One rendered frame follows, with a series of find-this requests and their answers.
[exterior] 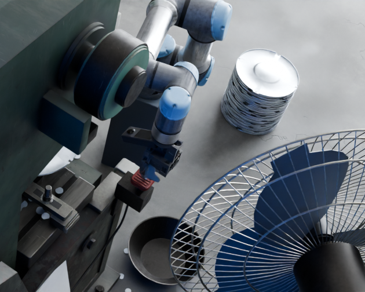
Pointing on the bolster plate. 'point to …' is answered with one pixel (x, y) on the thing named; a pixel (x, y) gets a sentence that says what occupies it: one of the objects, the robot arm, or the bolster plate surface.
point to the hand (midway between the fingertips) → (145, 174)
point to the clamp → (53, 207)
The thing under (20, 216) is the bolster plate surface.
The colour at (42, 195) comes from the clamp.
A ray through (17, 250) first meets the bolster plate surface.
